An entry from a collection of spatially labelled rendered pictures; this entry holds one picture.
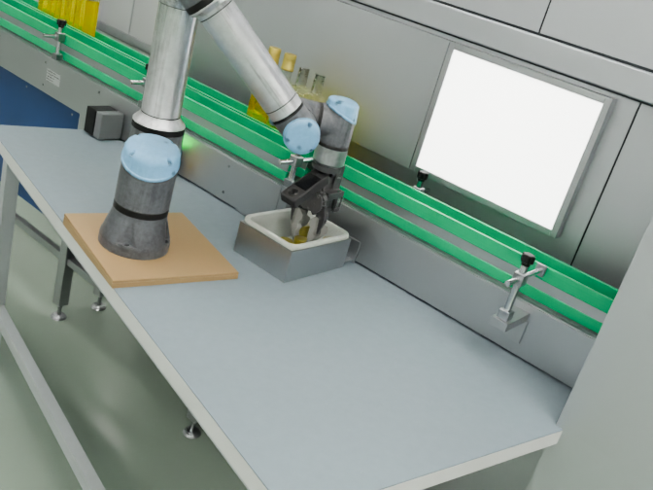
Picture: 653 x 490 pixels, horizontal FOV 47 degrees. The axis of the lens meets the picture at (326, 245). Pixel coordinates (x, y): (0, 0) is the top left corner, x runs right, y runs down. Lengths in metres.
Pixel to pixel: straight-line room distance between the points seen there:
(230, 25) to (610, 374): 0.96
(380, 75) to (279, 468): 1.19
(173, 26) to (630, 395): 1.13
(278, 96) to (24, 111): 1.50
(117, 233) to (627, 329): 1.01
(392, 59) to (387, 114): 0.14
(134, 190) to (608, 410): 1.01
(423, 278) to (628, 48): 0.68
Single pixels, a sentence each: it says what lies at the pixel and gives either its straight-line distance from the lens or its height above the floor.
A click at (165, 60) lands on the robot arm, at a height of 1.16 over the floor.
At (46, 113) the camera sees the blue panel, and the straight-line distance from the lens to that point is 2.78.
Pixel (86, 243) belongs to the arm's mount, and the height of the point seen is 0.77.
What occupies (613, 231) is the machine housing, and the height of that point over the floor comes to 1.05.
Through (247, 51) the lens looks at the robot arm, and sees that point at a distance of 1.52.
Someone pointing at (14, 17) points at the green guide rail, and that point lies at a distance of 2.93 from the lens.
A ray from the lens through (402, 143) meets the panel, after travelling 2.03.
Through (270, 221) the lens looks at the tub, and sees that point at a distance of 1.85.
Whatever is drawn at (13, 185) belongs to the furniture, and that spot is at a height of 0.60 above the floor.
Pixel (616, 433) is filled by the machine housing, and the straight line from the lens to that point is 1.53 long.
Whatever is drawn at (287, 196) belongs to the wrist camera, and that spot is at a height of 0.93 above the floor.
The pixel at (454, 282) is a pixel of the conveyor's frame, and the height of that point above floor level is 0.84.
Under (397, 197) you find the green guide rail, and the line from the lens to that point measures 1.85.
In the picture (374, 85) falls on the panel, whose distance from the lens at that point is 2.08.
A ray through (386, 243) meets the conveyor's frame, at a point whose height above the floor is 0.84.
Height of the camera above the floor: 1.49
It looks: 22 degrees down
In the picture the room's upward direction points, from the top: 16 degrees clockwise
